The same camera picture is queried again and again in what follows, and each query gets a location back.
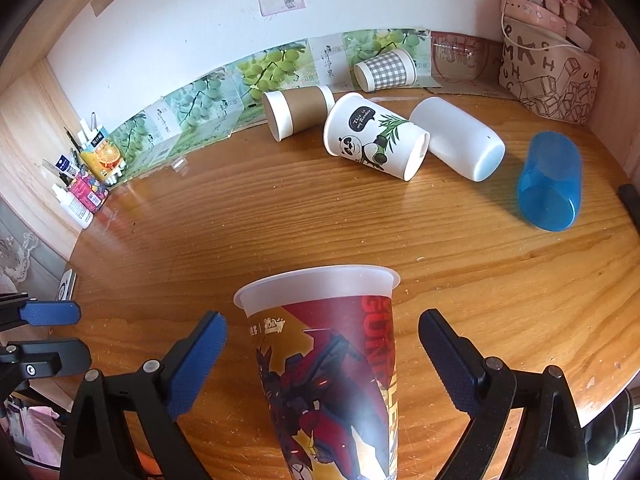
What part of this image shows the panda print paper cup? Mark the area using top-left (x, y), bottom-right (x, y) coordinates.
top-left (323, 92), bottom-right (431, 182)

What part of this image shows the brown paper cup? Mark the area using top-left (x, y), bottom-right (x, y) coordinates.
top-left (262, 85), bottom-right (336, 142)

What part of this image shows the clear plastic cup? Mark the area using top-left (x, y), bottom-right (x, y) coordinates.
top-left (434, 41), bottom-right (494, 82)

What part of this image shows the pink cloth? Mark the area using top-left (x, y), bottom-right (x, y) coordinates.
top-left (2, 402), bottom-right (63, 466)

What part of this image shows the pink strap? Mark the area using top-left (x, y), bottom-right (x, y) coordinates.
top-left (500, 0), bottom-right (569, 32)

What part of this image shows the colourful print pen holder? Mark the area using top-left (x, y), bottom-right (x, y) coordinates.
top-left (67, 171), bottom-right (109, 214)

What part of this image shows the white plastic cup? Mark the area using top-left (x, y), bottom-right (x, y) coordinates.
top-left (409, 96), bottom-right (506, 182)

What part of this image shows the letter print fabric pouch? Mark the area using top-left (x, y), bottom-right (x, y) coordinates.
top-left (498, 14), bottom-right (601, 124)

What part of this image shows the orange print carton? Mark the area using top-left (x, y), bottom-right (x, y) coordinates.
top-left (79, 131), bottom-right (124, 182)

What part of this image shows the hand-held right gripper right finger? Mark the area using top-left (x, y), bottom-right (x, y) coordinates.
top-left (417, 309), bottom-right (589, 480)

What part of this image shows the robot print plastic cup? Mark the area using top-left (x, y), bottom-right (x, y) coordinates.
top-left (234, 265), bottom-right (402, 480)

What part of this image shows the blue plastic cup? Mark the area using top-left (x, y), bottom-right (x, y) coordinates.
top-left (517, 131), bottom-right (583, 232)

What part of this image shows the white glue bottle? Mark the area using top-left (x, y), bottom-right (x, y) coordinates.
top-left (51, 184), bottom-right (95, 229)

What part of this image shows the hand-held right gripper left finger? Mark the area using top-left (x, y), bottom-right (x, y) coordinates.
top-left (59, 311), bottom-right (228, 480)

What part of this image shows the grey checked paper cup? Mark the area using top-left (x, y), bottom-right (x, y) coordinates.
top-left (353, 50), bottom-right (417, 93)

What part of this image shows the white lace cloth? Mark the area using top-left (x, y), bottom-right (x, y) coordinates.
top-left (0, 232), bottom-right (41, 286)

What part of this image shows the white round device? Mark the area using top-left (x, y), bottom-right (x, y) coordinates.
top-left (56, 268), bottom-right (78, 303)

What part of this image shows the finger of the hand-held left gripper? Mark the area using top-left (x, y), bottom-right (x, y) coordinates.
top-left (0, 338), bottom-right (92, 380)
top-left (0, 292), bottom-right (82, 332)

